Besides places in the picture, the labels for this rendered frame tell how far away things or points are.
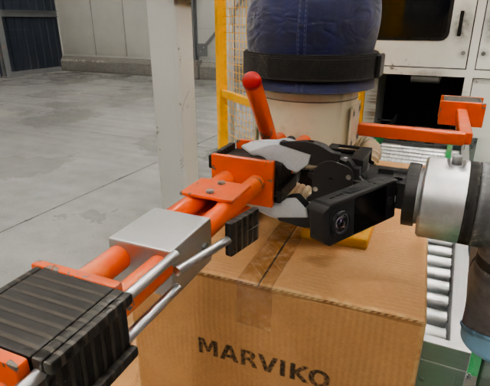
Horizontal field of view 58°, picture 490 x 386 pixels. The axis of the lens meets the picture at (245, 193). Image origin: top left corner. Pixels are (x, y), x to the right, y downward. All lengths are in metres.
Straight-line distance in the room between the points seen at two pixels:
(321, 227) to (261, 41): 0.36
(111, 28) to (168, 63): 11.11
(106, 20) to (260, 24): 12.64
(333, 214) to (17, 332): 0.29
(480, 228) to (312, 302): 0.21
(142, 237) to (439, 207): 0.29
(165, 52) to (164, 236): 1.79
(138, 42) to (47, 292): 12.40
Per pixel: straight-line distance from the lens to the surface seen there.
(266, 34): 0.70
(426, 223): 0.49
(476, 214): 0.49
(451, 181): 0.49
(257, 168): 0.52
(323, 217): 0.43
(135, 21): 12.66
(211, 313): 0.62
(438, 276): 1.74
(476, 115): 1.03
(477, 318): 0.56
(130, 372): 1.25
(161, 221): 0.40
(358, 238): 0.66
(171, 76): 2.12
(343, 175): 0.50
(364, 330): 0.56
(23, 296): 0.31
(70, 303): 0.29
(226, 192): 0.46
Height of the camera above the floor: 1.38
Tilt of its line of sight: 21 degrees down
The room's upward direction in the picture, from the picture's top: straight up
